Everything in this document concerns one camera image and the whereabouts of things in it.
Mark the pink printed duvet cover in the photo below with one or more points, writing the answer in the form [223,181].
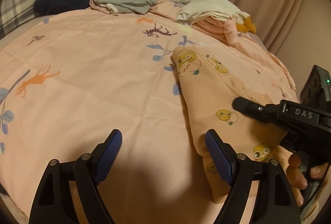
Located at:
[67,82]

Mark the navy dark garment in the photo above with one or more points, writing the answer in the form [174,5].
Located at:
[51,7]

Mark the peach duck-print pajama garment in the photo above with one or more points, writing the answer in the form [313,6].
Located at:
[208,90]

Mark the pink folded towel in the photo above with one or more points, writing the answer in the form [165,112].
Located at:
[225,32]

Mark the white goose plush toy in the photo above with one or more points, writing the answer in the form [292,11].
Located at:
[242,19]

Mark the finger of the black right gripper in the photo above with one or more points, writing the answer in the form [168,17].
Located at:
[255,110]

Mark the white folded cloth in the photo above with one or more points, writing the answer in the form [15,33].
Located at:
[193,13]

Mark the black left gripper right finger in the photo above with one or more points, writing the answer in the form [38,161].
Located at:
[259,191]

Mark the person's right hand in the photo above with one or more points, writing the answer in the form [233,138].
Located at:
[292,164]

